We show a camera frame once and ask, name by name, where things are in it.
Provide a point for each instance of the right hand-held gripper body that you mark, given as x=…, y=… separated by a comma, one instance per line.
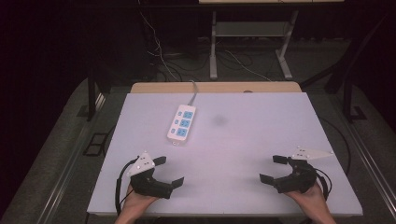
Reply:
x=295, y=180

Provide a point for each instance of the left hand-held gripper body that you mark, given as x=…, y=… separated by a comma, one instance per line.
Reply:
x=148, y=184

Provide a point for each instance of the person's left hand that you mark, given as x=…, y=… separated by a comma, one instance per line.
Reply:
x=137, y=202

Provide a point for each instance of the person's right hand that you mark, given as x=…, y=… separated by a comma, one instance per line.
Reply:
x=311, y=199

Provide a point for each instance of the white power strip blue sockets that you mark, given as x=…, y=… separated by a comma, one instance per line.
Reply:
x=182, y=126

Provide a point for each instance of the black metal stand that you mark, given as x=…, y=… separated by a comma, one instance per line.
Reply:
x=91, y=93
x=348, y=93

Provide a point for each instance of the black floor bracket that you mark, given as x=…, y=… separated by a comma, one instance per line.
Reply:
x=96, y=144

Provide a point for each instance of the aluminium floor rail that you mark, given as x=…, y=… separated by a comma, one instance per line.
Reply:
x=70, y=165
x=372, y=165

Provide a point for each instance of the white metal desk frame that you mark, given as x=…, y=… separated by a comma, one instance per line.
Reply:
x=252, y=29

